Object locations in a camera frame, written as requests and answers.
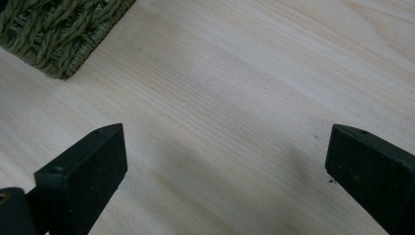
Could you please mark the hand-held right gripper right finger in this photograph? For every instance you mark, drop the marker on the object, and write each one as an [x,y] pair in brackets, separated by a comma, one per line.
[375,176]

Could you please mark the green woven basket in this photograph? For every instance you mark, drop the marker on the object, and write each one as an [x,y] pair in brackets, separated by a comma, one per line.
[55,29]

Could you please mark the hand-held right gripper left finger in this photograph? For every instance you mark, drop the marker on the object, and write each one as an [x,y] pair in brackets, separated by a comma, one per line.
[81,182]

